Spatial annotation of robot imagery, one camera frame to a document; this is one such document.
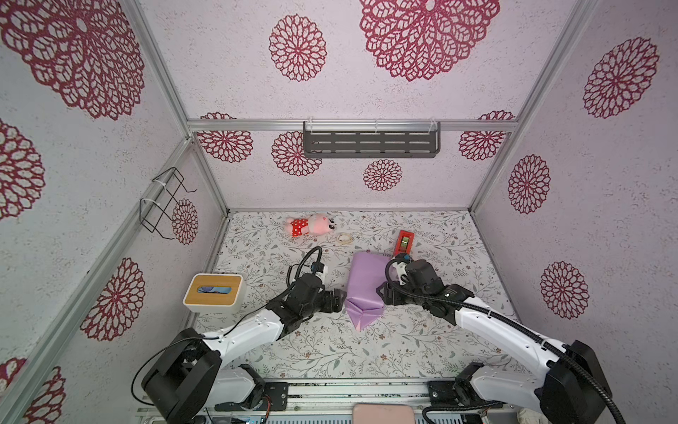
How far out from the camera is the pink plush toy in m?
1.08

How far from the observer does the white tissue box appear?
35.2 inches

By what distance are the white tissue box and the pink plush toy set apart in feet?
0.91
